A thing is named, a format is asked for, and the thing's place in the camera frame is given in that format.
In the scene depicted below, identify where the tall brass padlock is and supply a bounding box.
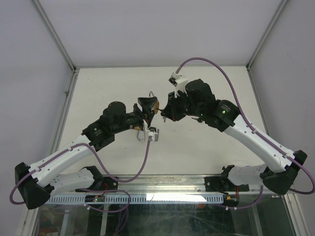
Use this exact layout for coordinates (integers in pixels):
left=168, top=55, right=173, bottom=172
left=149, top=91, right=159, bottom=115

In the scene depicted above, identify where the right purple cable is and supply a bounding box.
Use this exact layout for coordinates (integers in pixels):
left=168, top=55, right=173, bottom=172
left=174, top=57, right=315, bottom=211

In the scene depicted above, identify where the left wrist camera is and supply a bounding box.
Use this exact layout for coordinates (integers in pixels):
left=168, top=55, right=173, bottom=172
left=142, top=120, right=159, bottom=142

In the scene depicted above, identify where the aluminium mounting rail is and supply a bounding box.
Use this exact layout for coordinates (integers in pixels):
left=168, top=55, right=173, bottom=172
left=51, top=173, right=295, bottom=195

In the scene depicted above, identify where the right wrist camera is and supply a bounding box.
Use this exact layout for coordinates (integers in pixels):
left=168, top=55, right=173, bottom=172
left=169, top=72, right=189, bottom=98

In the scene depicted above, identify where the black headed key set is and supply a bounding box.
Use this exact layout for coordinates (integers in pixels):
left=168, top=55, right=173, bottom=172
left=192, top=118, right=203, bottom=123

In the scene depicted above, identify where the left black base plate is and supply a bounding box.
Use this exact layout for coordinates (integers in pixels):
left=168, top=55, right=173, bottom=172
left=75, top=177, right=118, bottom=192

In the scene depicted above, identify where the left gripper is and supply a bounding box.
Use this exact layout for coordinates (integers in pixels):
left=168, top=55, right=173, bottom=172
left=113, top=99, right=158, bottom=135

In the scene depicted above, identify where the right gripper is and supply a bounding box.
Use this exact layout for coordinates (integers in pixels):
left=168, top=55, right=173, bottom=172
left=161, top=89, right=205, bottom=122

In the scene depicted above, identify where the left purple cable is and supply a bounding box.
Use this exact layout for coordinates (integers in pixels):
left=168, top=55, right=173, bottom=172
left=9, top=136, right=152, bottom=236

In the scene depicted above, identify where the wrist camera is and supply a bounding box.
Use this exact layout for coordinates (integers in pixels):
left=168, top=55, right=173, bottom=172
left=142, top=120, right=159, bottom=142
left=169, top=72, right=189, bottom=98

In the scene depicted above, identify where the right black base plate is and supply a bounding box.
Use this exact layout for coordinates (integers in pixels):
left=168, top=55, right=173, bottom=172
left=204, top=176, right=250, bottom=194

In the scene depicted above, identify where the medium brass padlock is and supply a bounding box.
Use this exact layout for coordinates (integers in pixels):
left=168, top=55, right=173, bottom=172
left=131, top=125, right=146, bottom=142

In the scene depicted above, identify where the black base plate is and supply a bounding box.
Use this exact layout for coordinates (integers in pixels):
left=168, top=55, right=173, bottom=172
left=75, top=177, right=118, bottom=192
left=204, top=176, right=250, bottom=194

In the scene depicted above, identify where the purple cable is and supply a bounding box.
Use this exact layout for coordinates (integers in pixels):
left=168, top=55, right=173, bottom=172
left=174, top=57, right=315, bottom=211
left=9, top=136, right=152, bottom=236

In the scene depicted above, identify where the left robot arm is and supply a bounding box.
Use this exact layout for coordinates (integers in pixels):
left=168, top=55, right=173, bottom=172
left=9, top=96, right=159, bottom=209

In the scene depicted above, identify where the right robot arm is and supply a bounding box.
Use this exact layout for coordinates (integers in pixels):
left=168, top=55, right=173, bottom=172
left=161, top=77, right=307, bottom=195

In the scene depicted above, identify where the white slotted cable duct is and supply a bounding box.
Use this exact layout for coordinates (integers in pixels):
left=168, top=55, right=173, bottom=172
left=47, top=193, right=223, bottom=205

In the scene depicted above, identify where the silver key set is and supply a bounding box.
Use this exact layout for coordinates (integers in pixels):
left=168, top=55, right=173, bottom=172
left=159, top=110, right=168, bottom=123

